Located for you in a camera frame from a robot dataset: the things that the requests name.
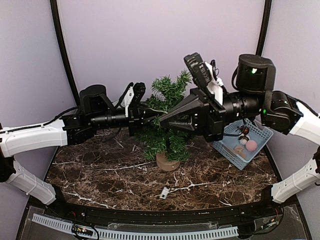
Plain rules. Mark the white light battery box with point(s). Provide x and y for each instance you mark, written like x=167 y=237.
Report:
x=164 y=193

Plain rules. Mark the pink pompom ornament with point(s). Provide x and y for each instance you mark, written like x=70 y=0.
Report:
x=251 y=145

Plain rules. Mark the small green christmas tree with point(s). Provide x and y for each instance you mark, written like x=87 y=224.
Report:
x=166 y=94

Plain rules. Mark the brown gingerbread ornament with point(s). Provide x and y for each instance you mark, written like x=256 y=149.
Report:
x=239 y=150

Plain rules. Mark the left black corner post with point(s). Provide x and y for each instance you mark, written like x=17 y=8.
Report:
x=63 y=50

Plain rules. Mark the right black corner post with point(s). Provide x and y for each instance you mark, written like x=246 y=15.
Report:
x=264 y=27

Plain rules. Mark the white slotted cable duct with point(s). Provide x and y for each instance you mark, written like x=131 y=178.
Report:
x=121 y=231

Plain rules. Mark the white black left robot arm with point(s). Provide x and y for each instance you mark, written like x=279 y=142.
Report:
x=71 y=127

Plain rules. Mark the dark red bauble ornament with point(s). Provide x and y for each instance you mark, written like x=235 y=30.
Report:
x=244 y=130

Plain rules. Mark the light blue plastic basket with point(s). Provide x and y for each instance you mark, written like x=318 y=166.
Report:
x=230 y=139

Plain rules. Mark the black front rail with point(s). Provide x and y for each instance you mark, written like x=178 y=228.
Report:
x=101 y=216

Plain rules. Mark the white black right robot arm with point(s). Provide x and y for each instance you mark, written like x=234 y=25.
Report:
x=255 y=96

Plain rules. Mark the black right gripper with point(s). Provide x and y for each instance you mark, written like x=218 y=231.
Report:
x=209 y=120

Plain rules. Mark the black corner post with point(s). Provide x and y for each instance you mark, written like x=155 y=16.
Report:
x=63 y=50
x=264 y=27

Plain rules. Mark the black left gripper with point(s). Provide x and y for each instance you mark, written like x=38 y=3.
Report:
x=138 y=116

